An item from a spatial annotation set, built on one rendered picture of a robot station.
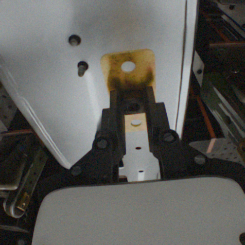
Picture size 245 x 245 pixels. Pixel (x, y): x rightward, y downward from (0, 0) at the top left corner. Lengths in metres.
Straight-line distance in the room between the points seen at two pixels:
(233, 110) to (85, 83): 0.16
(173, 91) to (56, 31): 0.14
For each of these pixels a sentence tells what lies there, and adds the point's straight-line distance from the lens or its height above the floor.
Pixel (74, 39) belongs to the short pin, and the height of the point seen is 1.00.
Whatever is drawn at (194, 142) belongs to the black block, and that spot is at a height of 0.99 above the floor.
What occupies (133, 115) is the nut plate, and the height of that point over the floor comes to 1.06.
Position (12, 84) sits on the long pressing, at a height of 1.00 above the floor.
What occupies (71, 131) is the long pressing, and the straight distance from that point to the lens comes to 0.29.
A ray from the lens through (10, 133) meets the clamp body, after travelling 0.42.
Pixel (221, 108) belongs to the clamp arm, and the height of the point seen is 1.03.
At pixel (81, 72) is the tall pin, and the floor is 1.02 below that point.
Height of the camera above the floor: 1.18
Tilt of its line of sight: 41 degrees down
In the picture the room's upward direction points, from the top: 179 degrees clockwise
